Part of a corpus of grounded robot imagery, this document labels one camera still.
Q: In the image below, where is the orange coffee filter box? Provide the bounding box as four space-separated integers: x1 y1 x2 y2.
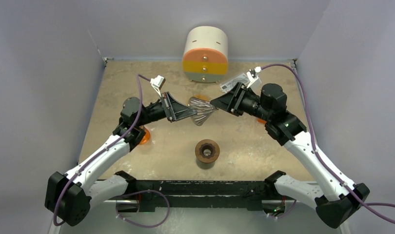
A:
257 118 267 124

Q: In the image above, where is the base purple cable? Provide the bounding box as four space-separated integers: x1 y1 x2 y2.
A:
115 191 170 229
266 196 298 220

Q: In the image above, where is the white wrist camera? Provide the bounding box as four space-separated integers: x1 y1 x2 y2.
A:
246 66 262 89
150 75 166 98

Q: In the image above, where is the clear glass dripper cone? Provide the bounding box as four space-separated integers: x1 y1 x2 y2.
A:
188 97 217 126

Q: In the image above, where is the base left purple cable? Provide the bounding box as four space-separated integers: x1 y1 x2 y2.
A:
115 191 170 229

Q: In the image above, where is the dark brown wooden ring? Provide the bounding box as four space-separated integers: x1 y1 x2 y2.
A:
195 139 221 164

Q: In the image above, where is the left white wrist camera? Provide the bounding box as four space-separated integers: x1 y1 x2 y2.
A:
150 75 166 98

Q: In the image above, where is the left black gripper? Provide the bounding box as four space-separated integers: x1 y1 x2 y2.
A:
136 92 197 127

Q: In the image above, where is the base right purple cable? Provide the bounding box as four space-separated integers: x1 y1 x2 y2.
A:
266 196 298 220

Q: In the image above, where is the white printed packet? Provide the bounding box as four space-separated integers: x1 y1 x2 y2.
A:
219 73 250 93

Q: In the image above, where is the round three-drawer storage box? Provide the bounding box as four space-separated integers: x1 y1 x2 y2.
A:
182 26 228 83

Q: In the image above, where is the glass carafe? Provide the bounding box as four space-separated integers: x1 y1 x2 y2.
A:
196 159 216 170

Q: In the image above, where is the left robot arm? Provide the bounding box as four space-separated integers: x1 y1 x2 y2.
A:
44 92 197 226

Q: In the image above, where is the light wooden ring coaster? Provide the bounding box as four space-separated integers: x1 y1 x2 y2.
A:
194 95 210 102

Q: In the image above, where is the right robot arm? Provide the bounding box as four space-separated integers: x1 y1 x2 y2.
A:
210 83 370 229

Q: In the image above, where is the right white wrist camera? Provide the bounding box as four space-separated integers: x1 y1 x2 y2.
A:
246 66 262 89

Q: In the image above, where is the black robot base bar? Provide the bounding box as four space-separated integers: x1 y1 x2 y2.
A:
105 179 296 213

